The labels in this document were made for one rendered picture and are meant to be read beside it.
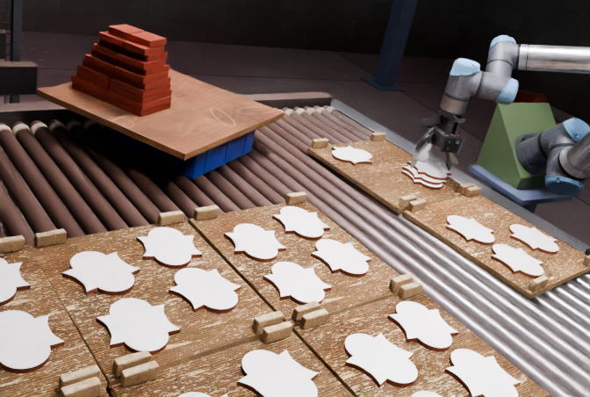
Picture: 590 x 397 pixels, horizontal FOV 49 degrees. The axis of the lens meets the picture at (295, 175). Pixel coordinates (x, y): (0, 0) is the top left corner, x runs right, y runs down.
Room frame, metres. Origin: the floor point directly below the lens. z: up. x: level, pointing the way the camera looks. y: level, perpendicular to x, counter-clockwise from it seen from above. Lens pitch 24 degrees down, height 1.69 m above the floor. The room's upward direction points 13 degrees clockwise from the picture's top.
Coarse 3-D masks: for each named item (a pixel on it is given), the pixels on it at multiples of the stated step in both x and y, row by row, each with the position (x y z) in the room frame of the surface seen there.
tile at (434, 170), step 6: (408, 162) 1.90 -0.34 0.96; (420, 162) 1.91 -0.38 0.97; (426, 162) 1.92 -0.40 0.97; (432, 162) 1.93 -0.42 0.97; (438, 162) 1.95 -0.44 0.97; (414, 168) 1.87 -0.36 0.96; (420, 168) 1.87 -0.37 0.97; (426, 168) 1.88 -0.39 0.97; (432, 168) 1.89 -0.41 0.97; (438, 168) 1.90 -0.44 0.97; (420, 174) 1.84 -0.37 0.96; (426, 174) 1.84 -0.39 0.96; (432, 174) 1.84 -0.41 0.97; (438, 174) 1.85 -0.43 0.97; (444, 174) 1.86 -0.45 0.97; (450, 174) 1.88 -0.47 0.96
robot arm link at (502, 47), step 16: (496, 48) 1.95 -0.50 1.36; (512, 48) 1.93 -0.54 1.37; (528, 48) 1.92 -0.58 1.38; (544, 48) 1.91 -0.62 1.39; (560, 48) 1.91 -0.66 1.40; (576, 48) 1.90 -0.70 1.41; (512, 64) 1.92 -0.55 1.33; (528, 64) 1.91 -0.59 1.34; (544, 64) 1.90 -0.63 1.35; (560, 64) 1.88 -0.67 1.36; (576, 64) 1.87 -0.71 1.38
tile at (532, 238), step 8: (512, 232) 1.61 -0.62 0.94; (520, 232) 1.61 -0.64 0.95; (528, 232) 1.62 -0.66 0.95; (536, 232) 1.63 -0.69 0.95; (520, 240) 1.57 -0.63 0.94; (528, 240) 1.57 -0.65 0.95; (536, 240) 1.58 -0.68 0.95; (544, 240) 1.59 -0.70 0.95; (552, 240) 1.61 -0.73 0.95; (536, 248) 1.54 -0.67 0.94; (544, 248) 1.55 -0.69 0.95; (552, 248) 1.56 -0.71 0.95
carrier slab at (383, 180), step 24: (336, 144) 1.98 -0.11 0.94; (360, 144) 2.03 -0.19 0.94; (384, 144) 2.08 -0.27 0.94; (336, 168) 1.80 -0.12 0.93; (360, 168) 1.83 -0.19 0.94; (384, 168) 1.87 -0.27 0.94; (384, 192) 1.69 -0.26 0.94; (408, 192) 1.73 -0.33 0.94; (432, 192) 1.77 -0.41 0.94; (456, 192) 1.81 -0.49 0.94
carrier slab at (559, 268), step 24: (408, 216) 1.58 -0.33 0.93; (432, 216) 1.61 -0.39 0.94; (480, 216) 1.68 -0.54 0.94; (504, 216) 1.71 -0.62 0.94; (456, 240) 1.50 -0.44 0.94; (504, 240) 1.56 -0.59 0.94; (480, 264) 1.41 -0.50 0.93; (552, 264) 1.48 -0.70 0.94; (576, 264) 1.51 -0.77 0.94; (528, 288) 1.33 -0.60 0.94
